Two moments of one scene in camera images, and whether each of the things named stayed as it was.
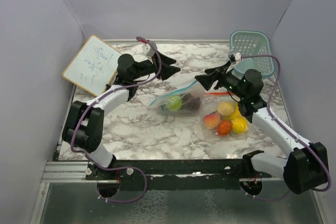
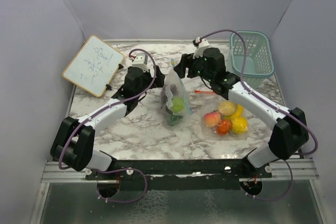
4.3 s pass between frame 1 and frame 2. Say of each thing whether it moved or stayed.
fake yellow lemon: stayed
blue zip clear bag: moved
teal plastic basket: stayed
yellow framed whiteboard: stayed
